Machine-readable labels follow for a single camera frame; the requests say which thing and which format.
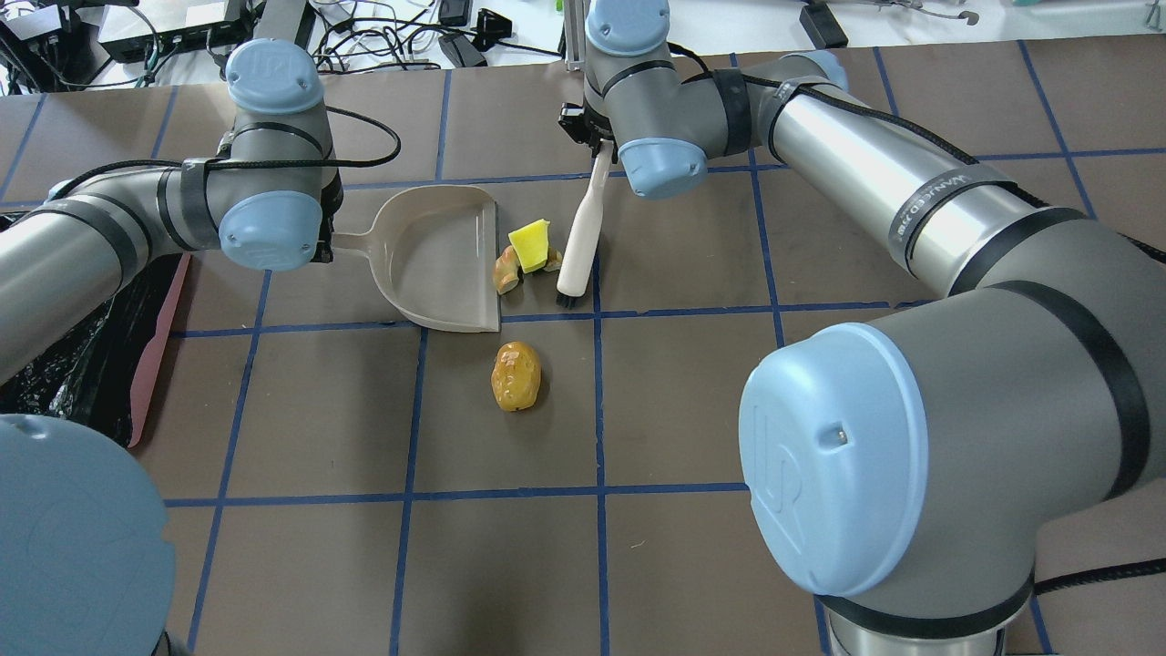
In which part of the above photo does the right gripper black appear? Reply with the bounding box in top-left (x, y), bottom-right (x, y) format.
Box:
top-left (557, 103), bottom-right (618, 165)

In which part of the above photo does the yellow sponge piece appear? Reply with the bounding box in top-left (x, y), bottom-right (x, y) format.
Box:
top-left (507, 219), bottom-right (550, 273)

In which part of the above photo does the beige hand brush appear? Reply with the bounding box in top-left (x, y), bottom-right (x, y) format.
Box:
top-left (557, 140), bottom-right (614, 310)

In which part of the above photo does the toy croissant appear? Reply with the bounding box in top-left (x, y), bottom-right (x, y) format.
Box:
top-left (493, 245), bottom-right (563, 296)

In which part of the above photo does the beige plastic dustpan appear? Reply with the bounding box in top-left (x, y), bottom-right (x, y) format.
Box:
top-left (332, 184), bottom-right (500, 333)

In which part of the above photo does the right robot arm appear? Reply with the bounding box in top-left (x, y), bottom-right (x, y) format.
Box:
top-left (567, 1), bottom-right (1165, 655)

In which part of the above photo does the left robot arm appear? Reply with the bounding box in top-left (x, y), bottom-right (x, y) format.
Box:
top-left (1, 38), bottom-right (403, 655)

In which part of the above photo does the bin with black liner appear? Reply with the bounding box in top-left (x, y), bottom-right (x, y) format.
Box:
top-left (1, 254), bottom-right (191, 449)

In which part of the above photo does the black power brick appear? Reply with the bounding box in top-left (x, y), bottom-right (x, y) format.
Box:
top-left (437, 33), bottom-right (489, 69)

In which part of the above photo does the black power adapter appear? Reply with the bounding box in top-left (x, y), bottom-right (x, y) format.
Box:
top-left (799, 1), bottom-right (849, 49)

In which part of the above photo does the aluminium frame post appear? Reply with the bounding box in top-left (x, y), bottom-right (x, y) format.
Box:
top-left (561, 0), bottom-right (588, 72)

